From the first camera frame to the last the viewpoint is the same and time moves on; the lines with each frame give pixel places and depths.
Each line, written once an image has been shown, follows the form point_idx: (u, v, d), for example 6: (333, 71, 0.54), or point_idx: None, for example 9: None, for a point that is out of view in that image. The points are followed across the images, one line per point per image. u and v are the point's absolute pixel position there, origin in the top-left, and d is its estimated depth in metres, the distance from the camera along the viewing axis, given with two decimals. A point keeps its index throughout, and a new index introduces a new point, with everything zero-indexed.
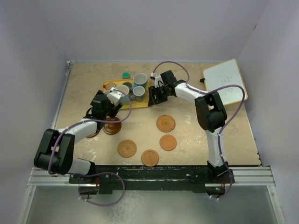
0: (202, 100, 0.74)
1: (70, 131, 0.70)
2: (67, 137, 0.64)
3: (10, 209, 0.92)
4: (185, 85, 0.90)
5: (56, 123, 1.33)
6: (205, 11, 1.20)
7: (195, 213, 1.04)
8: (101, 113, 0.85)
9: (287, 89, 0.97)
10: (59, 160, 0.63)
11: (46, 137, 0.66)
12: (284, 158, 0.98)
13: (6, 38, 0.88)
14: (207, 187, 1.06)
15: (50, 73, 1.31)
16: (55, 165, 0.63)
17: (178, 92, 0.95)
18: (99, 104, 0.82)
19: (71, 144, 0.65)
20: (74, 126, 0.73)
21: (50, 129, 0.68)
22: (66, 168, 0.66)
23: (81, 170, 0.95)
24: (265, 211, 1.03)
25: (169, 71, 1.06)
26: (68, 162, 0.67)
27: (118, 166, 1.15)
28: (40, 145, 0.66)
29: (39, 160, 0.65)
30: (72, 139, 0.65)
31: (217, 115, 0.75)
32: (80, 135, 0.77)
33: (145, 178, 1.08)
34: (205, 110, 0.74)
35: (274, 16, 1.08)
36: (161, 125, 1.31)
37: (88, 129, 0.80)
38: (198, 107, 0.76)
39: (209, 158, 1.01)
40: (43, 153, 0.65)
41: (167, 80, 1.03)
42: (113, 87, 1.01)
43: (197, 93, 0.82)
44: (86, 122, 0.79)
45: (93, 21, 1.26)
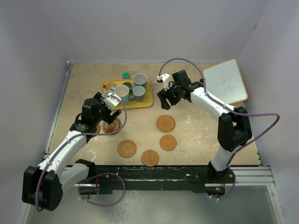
0: (229, 120, 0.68)
1: (53, 165, 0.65)
2: (49, 177, 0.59)
3: (10, 210, 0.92)
4: (204, 93, 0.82)
5: (56, 123, 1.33)
6: (205, 12, 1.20)
7: (195, 213, 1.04)
8: (90, 119, 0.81)
9: (287, 89, 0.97)
10: (46, 199, 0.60)
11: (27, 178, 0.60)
12: (284, 157, 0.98)
13: (6, 38, 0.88)
14: (207, 187, 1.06)
15: (50, 73, 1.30)
16: (44, 205, 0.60)
17: (194, 98, 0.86)
18: (89, 110, 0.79)
19: (55, 181, 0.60)
20: (55, 157, 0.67)
21: (30, 168, 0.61)
22: (55, 202, 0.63)
23: (81, 176, 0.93)
24: (265, 211, 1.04)
25: (183, 71, 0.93)
26: (57, 195, 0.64)
27: (118, 166, 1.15)
28: (23, 185, 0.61)
29: (28, 200, 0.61)
30: (55, 177, 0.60)
31: (240, 136, 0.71)
32: (67, 159, 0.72)
33: (145, 178, 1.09)
34: (230, 132, 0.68)
35: (274, 16, 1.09)
36: (161, 126, 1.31)
37: (74, 148, 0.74)
38: (223, 127, 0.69)
39: (210, 161, 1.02)
40: (29, 192, 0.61)
41: (181, 81, 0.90)
42: (111, 93, 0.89)
43: (220, 107, 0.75)
44: (71, 141, 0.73)
45: (93, 21, 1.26)
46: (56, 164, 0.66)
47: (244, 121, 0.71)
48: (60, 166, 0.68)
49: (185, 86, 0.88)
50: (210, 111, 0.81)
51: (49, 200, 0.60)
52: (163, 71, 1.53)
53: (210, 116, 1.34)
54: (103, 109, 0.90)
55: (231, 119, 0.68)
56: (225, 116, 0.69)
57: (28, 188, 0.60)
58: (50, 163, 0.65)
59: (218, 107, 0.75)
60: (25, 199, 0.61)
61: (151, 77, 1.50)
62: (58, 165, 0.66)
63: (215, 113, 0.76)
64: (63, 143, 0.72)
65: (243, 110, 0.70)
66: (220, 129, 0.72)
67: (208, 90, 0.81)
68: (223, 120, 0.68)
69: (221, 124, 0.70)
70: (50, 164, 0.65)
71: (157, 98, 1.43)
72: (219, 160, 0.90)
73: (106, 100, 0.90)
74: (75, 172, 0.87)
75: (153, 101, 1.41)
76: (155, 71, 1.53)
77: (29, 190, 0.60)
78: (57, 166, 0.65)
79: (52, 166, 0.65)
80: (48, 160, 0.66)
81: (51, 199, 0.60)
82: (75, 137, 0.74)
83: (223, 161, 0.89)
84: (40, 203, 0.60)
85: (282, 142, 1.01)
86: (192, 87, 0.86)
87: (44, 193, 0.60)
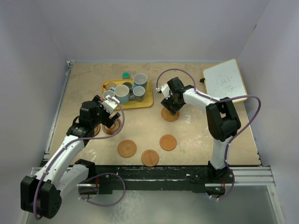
0: (215, 107, 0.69)
1: (50, 174, 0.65)
2: (46, 187, 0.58)
3: (10, 210, 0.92)
4: (193, 91, 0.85)
5: (56, 123, 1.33)
6: (205, 12, 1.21)
7: (195, 213, 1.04)
8: (88, 122, 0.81)
9: (287, 89, 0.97)
10: (45, 208, 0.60)
11: (24, 188, 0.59)
12: (284, 158, 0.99)
13: (7, 38, 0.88)
14: (207, 187, 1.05)
15: (50, 73, 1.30)
16: (43, 213, 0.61)
17: (186, 98, 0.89)
18: (87, 112, 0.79)
19: (53, 191, 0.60)
20: (52, 164, 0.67)
21: (27, 177, 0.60)
22: (53, 209, 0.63)
23: (80, 178, 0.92)
24: (264, 211, 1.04)
25: (177, 78, 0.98)
26: (56, 202, 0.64)
27: (118, 166, 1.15)
28: (21, 195, 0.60)
29: (27, 209, 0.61)
30: (53, 186, 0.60)
31: (229, 124, 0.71)
32: (66, 164, 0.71)
33: (145, 178, 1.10)
34: (217, 120, 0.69)
35: (274, 16, 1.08)
36: (165, 114, 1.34)
37: (71, 154, 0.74)
38: (210, 115, 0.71)
39: (210, 160, 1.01)
40: (27, 202, 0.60)
41: (174, 87, 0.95)
42: (109, 96, 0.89)
43: (208, 99, 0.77)
44: (67, 147, 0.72)
45: (93, 22, 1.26)
46: (53, 172, 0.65)
47: (231, 109, 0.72)
48: (59, 173, 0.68)
49: (179, 89, 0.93)
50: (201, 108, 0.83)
51: (47, 209, 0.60)
52: (163, 71, 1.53)
53: None
54: (102, 113, 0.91)
55: (216, 107, 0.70)
56: (210, 105, 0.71)
57: (25, 198, 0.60)
58: (47, 172, 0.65)
59: (206, 100, 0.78)
60: (24, 207, 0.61)
61: (151, 77, 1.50)
62: (55, 173, 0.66)
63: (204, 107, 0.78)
64: (60, 149, 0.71)
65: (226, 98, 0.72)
66: (208, 119, 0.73)
67: (196, 88, 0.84)
68: (208, 107, 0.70)
69: (209, 114, 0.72)
70: (47, 172, 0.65)
71: (157, 98, 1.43)
72: (217, 157, 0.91)
73: (104, 103, 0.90)
74: (75, 175, 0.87)
75: (153, 101, 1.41)
76: (155, 71, 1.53)
77: (26, 199, 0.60)
78: (53, 175, 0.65)
79: (48, 174, 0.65)
80: (45, 169, 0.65)
81: (50, 207, 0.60)
82: (72, 143, 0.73)
83: (220, 156, 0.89)
84: (39, 211, 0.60)
85: (282, 142, 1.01)
86: (185, 89, 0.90)
87: (42, 203, 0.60)
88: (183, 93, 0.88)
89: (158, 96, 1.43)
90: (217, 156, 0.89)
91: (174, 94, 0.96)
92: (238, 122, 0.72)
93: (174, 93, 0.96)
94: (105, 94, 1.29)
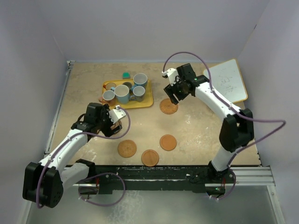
0: (234, 121, 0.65)
1: (55, 162, 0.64)
2: (50, 173, 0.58)
3: (10, 210, 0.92)
4: (210, 89, 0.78)
5: (56, 122, 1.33)
6: (205, 12, 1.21)
7: (195, 213, 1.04)
8: (92, 120, 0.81)
9: (287, 89, 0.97)
10: (47, 196, 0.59)
11: (28, 174, 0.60)
12: (284, 158, 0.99)
13: (7, 38, 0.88)
14: (207, 187, 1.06)
15: (50, 73, 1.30)
16: (44, 202, 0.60)
17: (197, 94, 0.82)
18: (94, 110, 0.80)
19: (56, 178, 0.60)
20: (57, 153, 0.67)
21: (32, 164, 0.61)
22: (55, 199, 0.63)
23: (80, 176, 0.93)
24: (265, 211, 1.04)
25: (188, 64, 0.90)
26: (58, 192, 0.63)
27: (118, 166, 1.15)
28: (24, 182, 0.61)
29: (29, 197, 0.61)
30: (56, 173, 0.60)
31: (243, 138, 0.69)
32: (69, 155, 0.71)
33: (145, 178, 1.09)
34: (233, 134, 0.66)
35: (274, 16, 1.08)
36: (164, 108, 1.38)
37: (75, 146, 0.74)
38: (226, 128, 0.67)
39: (212, 160, 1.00)
40: (30, 188, 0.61)
41: (185, 75, 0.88)
42: (118, 105, 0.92)
43: (225, 107, 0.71)
44: (72, 138, 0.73)
45: (93, 22, 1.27)
46: (57, 160, 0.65)
47: (249, 122, 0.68)
48: (62, 163, 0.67)
49: (190, 79, 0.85)
50: (213, 110, 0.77)
51: (49, 197, 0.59)
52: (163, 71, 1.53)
53: (210, 116, 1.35)
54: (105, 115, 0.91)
55: (235, 120, 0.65)
56: (229, 117, 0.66)
57: (29, 185, 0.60)
58: (52, 159, 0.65)
59: (224, 107, 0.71)
60: (26, 195, 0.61)
61: (151, 77, 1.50)
62: (60, 161, 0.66)
63: (219, 113, 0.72)
64: (65, 140, 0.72)
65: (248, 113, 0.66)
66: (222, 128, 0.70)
67: (214, 87, 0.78)
68: (226, 120, 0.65)
69: (225, 125, 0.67)
70: (52, 160, 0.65)
71: (157, 98, 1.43)
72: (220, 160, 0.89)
73: (111, 111, 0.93)
74: (76, 171, 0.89)
75: (153, 101, 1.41)
76: (155, 71, 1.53)
77: (30, 186, 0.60)
78: (58, 163, 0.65)
79: (53, 162, 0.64)
80: (49, 157, 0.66)
81: (52, 196, 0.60)
82: (77, 135, 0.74)
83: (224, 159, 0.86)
84: (41, 199, 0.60)
85: (282, 142, 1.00)
86: (199, 80, 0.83)
87: (45, 190, 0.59)
88: (195, 87, 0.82)
89: (158, 96, 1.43)
90: (220, 160, 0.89)
91: (184, 83, 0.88)
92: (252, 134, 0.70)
93: (185, 81, 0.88)
94: (109, 92, 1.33)
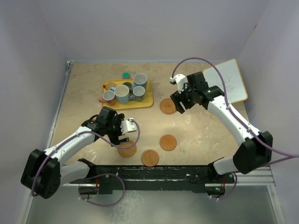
0: (253, 146, 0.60)
1: (58, 153, 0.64)
2: (51, 164, 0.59)
3: (10, 210, 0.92)
4: (225, 105, 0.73)
5: (56, 122, 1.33)
6: (205, 12, 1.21)
7: (195, 213, 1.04)
8: (103, 122, 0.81)
9: (287, 89, 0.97)
10: (43, 186, 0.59)
11: (31, 160, 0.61)
12: (284, 158, 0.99)
13: (7, 38, 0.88)
14: (207, 187, 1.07)
15: (50, 73, 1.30)
16: (40, 191, 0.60)
17: (211, 108, 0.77)
18: (108, 113, 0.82)
19: (56, 171, 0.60)
20: (62, 145, 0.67)
21: (36, 150, 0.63)
22: (50, 191, 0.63)
23: (81, 175, 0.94)
24: (264, 211, 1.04)
25: (200, 72, 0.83)
26: (54, 184, 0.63)
27: (118, 166, 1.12)
28: (26, 167, 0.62)
29: (26, 183, 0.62)
30: (57, 165, 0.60)
31: (259, 162, 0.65)
32: (72, 150, 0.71)
33: (145, 178, 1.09)
34: (251, 159, 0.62)
35: (274, 16, 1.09)
36: (164, 108, 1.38)
37: (80, 143, 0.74)
38: (244, 152, 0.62)
39: (214, 162, 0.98)
40: (29, 174, 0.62)
41: (196, 85, 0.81)
42: (132, 118, 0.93)
43: (244, 128, 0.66)
44: (80, 135, 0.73)
45: (93, 23, 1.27)
46: (61, 152, 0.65)
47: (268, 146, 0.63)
48: (65, 156, 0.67)
49: (202, 91, 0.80)
50: (228, 129, 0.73)
51: (45, 187, 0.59)
52: (163, 71, 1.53)
53: (210, 116, 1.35)
54: (115, 121, 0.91)
55: (254, 146, 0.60)
56: (248, 142, 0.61)
57: (29, 171, 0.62)
58: (56, 151, 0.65)
59: (241, 128, 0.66)
60: (24, 181, 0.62)
61: (151, 77, 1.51)
62: (63, 154, 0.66)
63: (236, 134, 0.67)
64: (73, 135, 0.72)
65: (268, 137, 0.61)
66: (238, 151, 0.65)
67: (229, 104, 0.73)
68: (245, 146, 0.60)
69: (243, 150, 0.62)
70: (56, 151, 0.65)
71: (157, 98, 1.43)
72: (225, 167, 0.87)
73: (124, 122, 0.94)
74: (76, 169, 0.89)
75: (153, 101, 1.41)
76: (155, 71, 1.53)
77: (30, 171, 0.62)
78: (61, 155, 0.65)
79: (56, 153, 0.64)
80: (54, 147, 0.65)
81: (48, 186, 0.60)
82: (84, 133, 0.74)
83: (228, 167, 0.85)
84: (37, 188, 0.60)
85: (282, 142, 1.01)
86: (212, 94, 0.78)
87: (42, 179, 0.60)
88: (209, 101, 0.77)
89: (158, 96, 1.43)
90: (226, 168, 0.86)
91: (195, 94, 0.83)
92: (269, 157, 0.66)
93: (196, 92, 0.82)
94: (110, 92, 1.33)
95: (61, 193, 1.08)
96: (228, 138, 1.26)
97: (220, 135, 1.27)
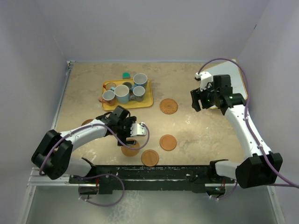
0: (258, 164, 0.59)
1: (72, 137, 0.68)
2: (65, 146, 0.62)
3: (10, 210, 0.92)
4: (243, 115, 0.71)
5: (56, 122, 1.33)
6: (205, 12, 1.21)
7: (195, 213, 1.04)
8: (116, 121, 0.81)
9: (287, 89, 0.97)
10: (52, 166, 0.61)
11: (46, 138, 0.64)
12: (284, 158, 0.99)
13: (7, 38, 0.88)
14: (207, 187, 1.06)
15: (50, 73, 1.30)
16: (47, 170, 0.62)
17: (229, 115, 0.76)
18: (122, 112, 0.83)
19: (68, 152, 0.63)
20: (77, 131, 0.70)
21: (53, 130, 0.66)
22: (56, 173, 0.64)
23: (82, 172, 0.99)
24: (265, 211, 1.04)
25: (228, 75, 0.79)
26: (62, 167, 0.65)
27: (118, 166, 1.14)
28: (39, 145, 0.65)
29: (36, 161, 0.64)
30: (70, 148, 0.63)
31: (261, 180, 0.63)
32: (84, 139, 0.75)
33: (145, 178, 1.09)
34: (252, 176, 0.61)
35: (274, 16, 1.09)
36: (164, 108, 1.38)
37: (92, 134, 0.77)
38: (247, 167, 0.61)
39: (217, 162, 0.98)
40: (40, 152, 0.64)
41: (220, 87, 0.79)
42: (144, 123, 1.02)
43: (254, 143, 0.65)
44: (94, 126, 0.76)
45: (93, 22, 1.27)
46: (74, 137, 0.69)
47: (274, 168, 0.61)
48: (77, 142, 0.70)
49: (224, 95, 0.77)
50: (239, 139, 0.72)
51: (54, 167, 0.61)
52: (163, 71, 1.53)
53: (210, 116, 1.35)
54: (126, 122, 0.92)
55: (259, 164, 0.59)
56: (255, 158, 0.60)
57: (42, 149, 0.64)
58: (71, 135, 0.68)
59: (252, 143, 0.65)
60: (34, 159, 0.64)
61: (151, 77, 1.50)
62: (75, 139, 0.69)
63: (245, 147, 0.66)
64: (88, 124, 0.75)
65: (277, 159, 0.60)
66: (242, 165, 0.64)
67: (248, 115, 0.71)
68: (250, 162, 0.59)
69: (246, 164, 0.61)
70: (70, 135, 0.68)
71: (157, 98, 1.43)
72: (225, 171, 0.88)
73: (135, 125, 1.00)
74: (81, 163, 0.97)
75: (153, 101, 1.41)
76: (155, 71, 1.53)
77: (41, 150, 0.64)
78: (74, 139, 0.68)
79: (70, 137, 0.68)
80: (70, 130, 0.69)
81: (57, 167, 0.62)
82: (98, 125, 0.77)
83: (228, 172, 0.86)
84: (46, 167, 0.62)
85: (282, 142, 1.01)
86: (233, 101, 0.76)
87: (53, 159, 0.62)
88: (228, 107, 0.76)
89: (158, 96, 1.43)
90: (227, 172, 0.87)
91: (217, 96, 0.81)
92: (273, 179, 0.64)
93: (217, 95, 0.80)
94: (110, 92, 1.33)
95: (61, 193, 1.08)
96: (228, 138, 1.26)
97: (220, 135, 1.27)
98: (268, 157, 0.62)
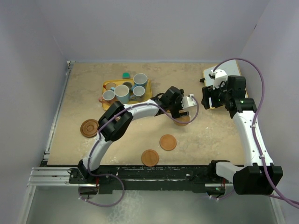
0: (257, 174, 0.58)
1: (132, 111, 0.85)
2: (126, 116, 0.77)
3: (10, 210, 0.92)
4: (251, 122, 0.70)
5: (56, 122, 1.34)
6: (205, 12, 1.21)
7: (195, 214, 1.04)
8: (167, 101, 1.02)
9: (288, 89, 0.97)
10: (113, 129, 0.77)
11: (112, 107, 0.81)
12: (284, 158, 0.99)
13: (7, 38, 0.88)
14: (207, 187, 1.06)
15: (50, 73, 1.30)
16: (109, 132, 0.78)
17: (236, 121, 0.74)
18: (172, 94, 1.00)
19: (127, 122, 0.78)
20: (136, 106, 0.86)
21: (118, 102, 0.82)
22: (113, 137, 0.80)
23: (95, 165, 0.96)
24: (265, 211, 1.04)
25: (243, 78, 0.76)
26: (118, 134, 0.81)
27: (118, 166, 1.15)
28: (106, 111, 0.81)
29: (101, 122, 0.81)
30: (130, 119, 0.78)
31: (258, 188, 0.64)
32: (140, 114, 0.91)
33: (145, 178, 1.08)
34: (249, 184, 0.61)
35: (275, 16, 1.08)
36: None
37: (148, 111, 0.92)
38: (245, 175, 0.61)
39: (217, 162, 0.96)
40: (106, 117, 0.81)
41: (233, 90, 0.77)
42: (192, 95, 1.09)
43: (257, 153, 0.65)
44: (148, 105, 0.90)
45: (93, 22, 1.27)
46: (133, 111, 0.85)
47: (273, 181, 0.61)
48: (136, 114, 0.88)
49: (235, 98, 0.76)
50: (243, 145, 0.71)
51: (114, 131, 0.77)
52: (163, 71, 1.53)
53: (210, 116, 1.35)
54: (179, 100, 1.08)
55: (259, 174, 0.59)
56: (254, 168, 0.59)
57: (107, 115, 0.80)
58: (131, 108, 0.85)
59: (255, 152, 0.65)
60: (101, 120, 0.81)
61: (151, 77, 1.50)
62: (135, 113, 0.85)
63: (247, 155, 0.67)
64: (144, 102, 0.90)
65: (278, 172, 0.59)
66: (240, 172, 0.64)
67: (255, 122, 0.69)
68: (249, 170, 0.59)
69: (245, 172, 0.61)
70: (131, 108, 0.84)
71: None
72: (224, 173, 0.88)
73: (185, 99, 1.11)
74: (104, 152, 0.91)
75: None
76: (155, 71, 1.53)
77: (108, 116, 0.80)
78: (133, 113, 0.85)
79: (131, 110, 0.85)
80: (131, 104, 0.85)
81: (116, 131, 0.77)
82: (153, 105, 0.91)
83: (227, 173, 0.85)
84: (107, 129, 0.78)
85: (282, 142, 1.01)
86: (244, 105, 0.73)
87: (115, 125, 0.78)
88: (237, 110, 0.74)
89: None
90: (226, 174, 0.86)
91: (228, 98, 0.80)
92: (269, 190, 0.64)
93: (229, 97, 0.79)
94: (110, 92, 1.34)
95: (61, 193, 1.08)
96: (228, 137, 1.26)
97: (220, 135, 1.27)
98: (268, 169, 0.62)
